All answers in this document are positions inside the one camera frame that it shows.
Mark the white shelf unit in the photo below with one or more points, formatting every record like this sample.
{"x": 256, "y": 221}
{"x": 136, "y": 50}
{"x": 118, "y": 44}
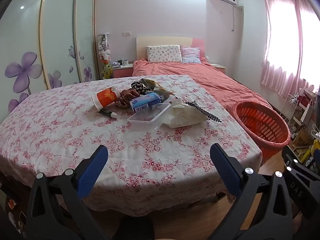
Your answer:
{"x": 308, "y": 105}

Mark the cream and pink headboard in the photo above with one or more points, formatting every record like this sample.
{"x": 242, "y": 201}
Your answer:
{"x": 162, "y": 41}

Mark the clear plastic tray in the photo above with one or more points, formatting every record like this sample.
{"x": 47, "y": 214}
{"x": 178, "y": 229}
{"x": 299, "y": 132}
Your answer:
{"x": 150, "y": 120}

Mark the orange paper cup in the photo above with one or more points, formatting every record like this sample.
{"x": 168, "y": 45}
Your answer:
{"x": 107, "y": 97}

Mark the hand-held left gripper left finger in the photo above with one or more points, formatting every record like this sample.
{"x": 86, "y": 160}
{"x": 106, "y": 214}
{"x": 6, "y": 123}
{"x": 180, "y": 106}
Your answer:
{"x": 93, "y": 165}

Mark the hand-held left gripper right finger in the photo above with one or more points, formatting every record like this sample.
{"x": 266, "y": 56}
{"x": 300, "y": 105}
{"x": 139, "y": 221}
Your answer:
{"x": 225, "y": 167}

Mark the blue tissue packet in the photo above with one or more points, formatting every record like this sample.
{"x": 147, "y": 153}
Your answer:
{"x": 142, "y": 102}

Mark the flower print sliding wardrobe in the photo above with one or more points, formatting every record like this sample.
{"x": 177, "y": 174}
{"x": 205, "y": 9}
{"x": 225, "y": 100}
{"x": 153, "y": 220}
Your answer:
{"x": 55, "y": 42}

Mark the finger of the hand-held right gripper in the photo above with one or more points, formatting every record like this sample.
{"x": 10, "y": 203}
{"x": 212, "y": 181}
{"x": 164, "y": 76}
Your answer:
{"x": 297, "y": 192}
{"x": 303, "y": 165}

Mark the black white-tipped tube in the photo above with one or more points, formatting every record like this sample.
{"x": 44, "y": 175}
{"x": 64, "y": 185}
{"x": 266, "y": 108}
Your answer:
{"x": 108, "y": 113}

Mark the orange plastic basket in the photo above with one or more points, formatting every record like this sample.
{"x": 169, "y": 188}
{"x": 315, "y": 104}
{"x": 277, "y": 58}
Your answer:
{"x": 262, "y": 130}

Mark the pink floral tablecloth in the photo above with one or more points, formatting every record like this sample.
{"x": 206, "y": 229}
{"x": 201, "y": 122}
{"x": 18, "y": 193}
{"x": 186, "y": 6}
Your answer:
{"x": 75, "y": 130}

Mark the cardboard box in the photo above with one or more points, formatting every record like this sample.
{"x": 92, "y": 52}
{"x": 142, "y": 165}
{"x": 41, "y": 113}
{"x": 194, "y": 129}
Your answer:
{"x": 303, "y": 137}

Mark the bed with pink cover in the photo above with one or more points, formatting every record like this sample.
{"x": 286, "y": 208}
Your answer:
{"x": 200, "y": 75}

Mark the white floral pillow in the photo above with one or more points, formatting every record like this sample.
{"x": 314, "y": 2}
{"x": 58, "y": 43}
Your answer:
{"x": 163, "y": 53}

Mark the hanging plush toys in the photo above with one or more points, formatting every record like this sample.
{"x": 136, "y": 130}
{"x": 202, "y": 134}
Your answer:
{"x": 105, "y": 53}

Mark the white plastic bag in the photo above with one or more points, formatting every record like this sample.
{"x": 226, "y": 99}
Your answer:
{"x": 185, "y": 116}

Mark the black patterned hair scrunchie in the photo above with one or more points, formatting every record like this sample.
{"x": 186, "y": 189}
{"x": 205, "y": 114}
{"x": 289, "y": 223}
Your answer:
{"x": 138, "y": 86}

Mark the grey crumpled wrapper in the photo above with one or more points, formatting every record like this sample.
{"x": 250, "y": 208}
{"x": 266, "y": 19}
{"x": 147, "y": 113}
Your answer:
{"x": 166, "y": 95}

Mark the brown hair scrunchie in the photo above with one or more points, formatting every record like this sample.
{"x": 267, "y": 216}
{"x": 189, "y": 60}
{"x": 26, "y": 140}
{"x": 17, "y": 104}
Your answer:
{"x": 122, "y": 101}

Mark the black hair comb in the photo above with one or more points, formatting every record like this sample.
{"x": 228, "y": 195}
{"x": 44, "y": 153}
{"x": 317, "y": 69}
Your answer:
{"x": 203, "y": 112}

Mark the pink striped pillow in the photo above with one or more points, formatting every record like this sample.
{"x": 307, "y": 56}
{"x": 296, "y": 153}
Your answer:
{"x": 190, "y": 54}

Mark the pink nightstand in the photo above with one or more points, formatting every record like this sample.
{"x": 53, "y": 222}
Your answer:
{"x": 122, "y": 72}
{"x": 218, "y": 67}

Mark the gold snack bag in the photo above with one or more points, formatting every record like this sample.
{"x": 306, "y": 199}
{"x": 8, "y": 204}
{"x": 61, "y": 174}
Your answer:
{"x": 152, "y": 83}

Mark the pink curtain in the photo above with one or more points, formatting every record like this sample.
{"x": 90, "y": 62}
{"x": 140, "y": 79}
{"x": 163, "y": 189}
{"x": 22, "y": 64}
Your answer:
{"x": 277, "y": 75}

